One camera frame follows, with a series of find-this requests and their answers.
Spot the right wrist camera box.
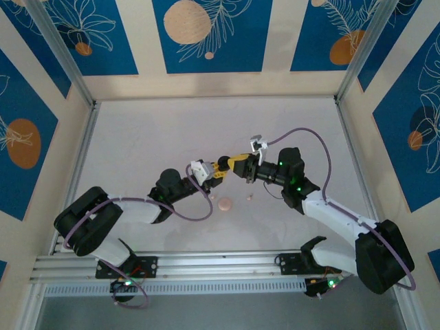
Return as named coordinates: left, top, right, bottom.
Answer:
left=249, top=134, right=270, bottom=163

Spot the black controller board green light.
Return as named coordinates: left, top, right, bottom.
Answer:
left=304, top=276, right=344, bottom=300
left=109, top=277, right=137, bottom=303

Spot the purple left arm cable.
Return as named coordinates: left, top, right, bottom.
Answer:
left=63, top=164, right=214, bottom=309

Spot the blue panel big peach circle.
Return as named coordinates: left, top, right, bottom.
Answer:
left=152, top=0, right=275, bottom=74

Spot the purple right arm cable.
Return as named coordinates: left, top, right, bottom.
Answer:
left=267, top=127, right=417, bottom=298

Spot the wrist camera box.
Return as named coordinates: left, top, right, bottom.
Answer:
left=249, top=134, right=270, bottom=163
left=190, top=159, right=215, bottom=184

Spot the thin black wire loop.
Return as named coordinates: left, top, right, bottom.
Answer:
left=263, top=181, right=287, bottom=201

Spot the blue floral wall panel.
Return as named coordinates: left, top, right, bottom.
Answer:
left=372, top=20, right=440, bottom=213
left=0, top=0, right=72, bottom=100
left=357, top=0, right=424, bottom=94
left=0, top=47, right=60, bottom=222
left=289, top=0, right=382, bottom=72
left=37, top=0, right=139, bottom=77

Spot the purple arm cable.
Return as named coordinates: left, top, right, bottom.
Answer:
left=63, top=164, right=214, bottom=309
left=267, top=127, right=417, bottom=298

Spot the aluminium frame leg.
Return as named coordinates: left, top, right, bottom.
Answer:
left=390, top=274, right=426, bottom=330
left=16, top=283, right=47, bottom=330

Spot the aluminium side rail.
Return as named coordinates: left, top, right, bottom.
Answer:
left=50, top=101, right=101, bottom=256
left=335, top=98, right=388, bottom=247

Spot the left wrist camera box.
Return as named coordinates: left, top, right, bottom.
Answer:
left=190, top=159, right=215, bottom=184

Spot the grey slotted cable duct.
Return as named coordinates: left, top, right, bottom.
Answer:
left=44, top=277, right=307, bottom=297

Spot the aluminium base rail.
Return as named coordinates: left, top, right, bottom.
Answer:
left=30, top=247, right=408, bottom=283

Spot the aluminium corner post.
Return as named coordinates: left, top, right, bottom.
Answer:
left=24, top=0, right=96, bottom=108
left=333, top=0, right=397, bottom=104

